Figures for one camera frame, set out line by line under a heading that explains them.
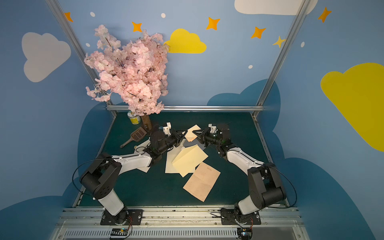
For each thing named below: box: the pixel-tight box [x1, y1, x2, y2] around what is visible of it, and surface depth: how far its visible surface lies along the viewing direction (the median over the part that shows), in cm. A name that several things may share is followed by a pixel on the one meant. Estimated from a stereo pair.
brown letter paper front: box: [182, 162, 221, 203], surface depth 88 cm
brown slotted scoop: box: [120, 126, 147, 149], surface depth 109 cm
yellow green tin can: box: [127, 110, 141, 125], surface depth 113 cm
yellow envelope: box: [172, 144, 209, 178], surface depth 97 cm
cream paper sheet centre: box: [165, 139, 187, 173], surface depth 95 cm
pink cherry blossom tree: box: [84, 25, 169, 131], surface depth 69 cm
